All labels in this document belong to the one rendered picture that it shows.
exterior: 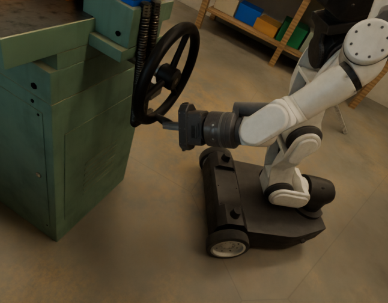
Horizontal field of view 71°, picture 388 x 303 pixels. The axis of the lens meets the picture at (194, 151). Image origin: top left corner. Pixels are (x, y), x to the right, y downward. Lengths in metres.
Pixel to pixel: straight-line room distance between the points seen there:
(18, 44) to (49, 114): 0.21
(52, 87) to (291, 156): 0.88
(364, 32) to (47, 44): 0.60
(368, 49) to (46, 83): 0.66
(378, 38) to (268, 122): 0.23
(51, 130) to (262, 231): 1.00
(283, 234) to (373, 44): 1.03
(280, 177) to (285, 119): 0.77
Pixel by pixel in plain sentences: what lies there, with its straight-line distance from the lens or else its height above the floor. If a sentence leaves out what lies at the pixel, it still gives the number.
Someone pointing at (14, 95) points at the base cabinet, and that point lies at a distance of 0.85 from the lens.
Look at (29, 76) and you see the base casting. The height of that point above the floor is 0.76.
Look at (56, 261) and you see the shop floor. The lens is 1.28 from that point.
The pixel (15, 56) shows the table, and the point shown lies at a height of 0.86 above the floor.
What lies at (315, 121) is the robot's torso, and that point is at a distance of 1.15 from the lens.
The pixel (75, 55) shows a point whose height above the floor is 0.82.
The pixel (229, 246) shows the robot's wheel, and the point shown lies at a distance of 1.35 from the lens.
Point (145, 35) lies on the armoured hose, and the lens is 0.70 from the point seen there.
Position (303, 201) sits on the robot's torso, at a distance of 1.45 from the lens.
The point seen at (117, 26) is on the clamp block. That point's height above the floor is 0.91.
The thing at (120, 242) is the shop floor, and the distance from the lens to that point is 1.32.
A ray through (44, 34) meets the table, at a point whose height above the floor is 0.89.
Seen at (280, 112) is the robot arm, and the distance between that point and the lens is 0.59.
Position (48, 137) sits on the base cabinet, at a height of 0.60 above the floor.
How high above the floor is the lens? 1.18
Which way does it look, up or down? 41 degrees down
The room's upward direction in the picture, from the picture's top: 25 degrees clockwise
